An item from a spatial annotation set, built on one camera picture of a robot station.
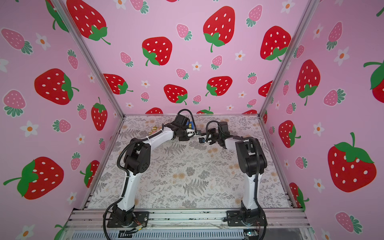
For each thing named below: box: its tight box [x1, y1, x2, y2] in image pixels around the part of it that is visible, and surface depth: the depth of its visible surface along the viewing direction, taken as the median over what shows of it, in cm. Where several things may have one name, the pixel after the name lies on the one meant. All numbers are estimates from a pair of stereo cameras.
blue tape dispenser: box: [186, 121, 195, 130], surface depth 90 cm
